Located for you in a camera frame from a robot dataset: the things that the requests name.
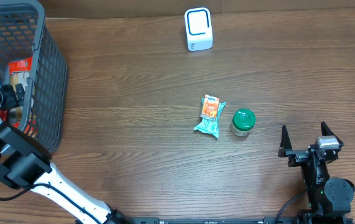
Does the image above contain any green lid jar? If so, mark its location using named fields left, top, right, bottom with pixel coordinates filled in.
left=230, top=108, right=256, bottom=137

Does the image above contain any teal tissue packet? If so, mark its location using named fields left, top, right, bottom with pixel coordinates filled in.
left=194, top=102, right=226, bottom=139

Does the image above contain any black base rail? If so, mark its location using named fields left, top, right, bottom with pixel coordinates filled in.
left=131, top=217, right=300, bottom=224

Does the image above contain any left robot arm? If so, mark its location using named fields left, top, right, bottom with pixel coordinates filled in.
left=0, top=91, right=132, bottom=223

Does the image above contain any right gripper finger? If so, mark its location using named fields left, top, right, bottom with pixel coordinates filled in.
left=278, top=125, right=293, bottom=157
left=321, top=121, right=344, bottom=146

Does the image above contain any white barcode scanner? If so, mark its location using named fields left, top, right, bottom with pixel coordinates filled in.
left=184, top=7, right=214, bottom=52

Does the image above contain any red snack package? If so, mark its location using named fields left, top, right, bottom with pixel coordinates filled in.
left=0, top=57, right=32, bottom=128

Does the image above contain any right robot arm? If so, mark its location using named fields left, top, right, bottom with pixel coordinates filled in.
left=274, top=122, right=355, bottom=223

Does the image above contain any grey plastic mesh basket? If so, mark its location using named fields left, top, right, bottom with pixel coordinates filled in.
left=0, top=1, right=69, bottom=152

